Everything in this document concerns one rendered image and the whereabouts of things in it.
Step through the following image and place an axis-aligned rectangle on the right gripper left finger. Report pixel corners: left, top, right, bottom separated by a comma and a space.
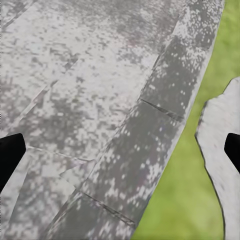
0, 133, 26, 193

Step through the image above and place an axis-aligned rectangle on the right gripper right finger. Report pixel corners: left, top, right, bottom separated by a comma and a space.
224, 132, 240, 174

